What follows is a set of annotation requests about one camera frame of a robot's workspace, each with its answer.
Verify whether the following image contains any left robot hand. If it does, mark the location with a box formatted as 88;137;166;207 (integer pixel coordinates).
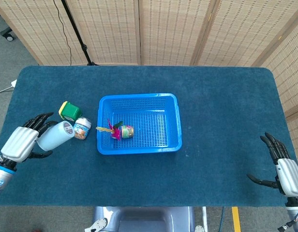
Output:
0;111;59;163

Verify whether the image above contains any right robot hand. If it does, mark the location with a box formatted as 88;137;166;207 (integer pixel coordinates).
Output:
246;131;298;197

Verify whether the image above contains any white mug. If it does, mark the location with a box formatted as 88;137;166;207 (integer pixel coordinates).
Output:
37;120;75;151

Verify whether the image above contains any small yellow-green object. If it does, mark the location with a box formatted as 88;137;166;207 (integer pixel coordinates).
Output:
58;101;83;121

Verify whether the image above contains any small labelled bottle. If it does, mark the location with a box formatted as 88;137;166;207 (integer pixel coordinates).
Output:
73;116;93;140

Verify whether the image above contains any colourful feather shuttlecock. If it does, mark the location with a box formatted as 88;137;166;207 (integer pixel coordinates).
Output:
95;118;123;141

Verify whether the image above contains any teal table cloth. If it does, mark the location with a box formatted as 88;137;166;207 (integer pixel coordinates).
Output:
0;65;298;208

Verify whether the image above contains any black caster wheel base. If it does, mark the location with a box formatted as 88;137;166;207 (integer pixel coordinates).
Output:
0;27;15;42

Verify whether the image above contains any bamboo folding screen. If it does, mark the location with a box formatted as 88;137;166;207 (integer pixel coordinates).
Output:
252;13;298;155
0;0;298;67

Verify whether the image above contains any small green labelled can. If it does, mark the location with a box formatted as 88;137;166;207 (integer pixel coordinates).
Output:
119;125;135;139

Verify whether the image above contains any blue plastic perforated basket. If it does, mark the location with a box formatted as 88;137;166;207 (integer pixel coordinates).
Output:
97;93;183;156

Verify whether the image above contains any black tripod stand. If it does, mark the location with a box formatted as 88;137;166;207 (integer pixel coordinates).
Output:
60;0;99;66

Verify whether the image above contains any grey blue robot torso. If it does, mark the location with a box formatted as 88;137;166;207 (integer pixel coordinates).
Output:
84;206;206;232

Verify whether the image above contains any white power adapter with cord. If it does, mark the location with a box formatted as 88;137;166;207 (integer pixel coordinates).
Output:
0;79;18;95

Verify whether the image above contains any blue floor cable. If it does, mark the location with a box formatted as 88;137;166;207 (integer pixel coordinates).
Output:
220;206;226;232

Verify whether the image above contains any thin black hanging cable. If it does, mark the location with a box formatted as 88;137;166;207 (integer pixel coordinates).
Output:
53;0;73;66

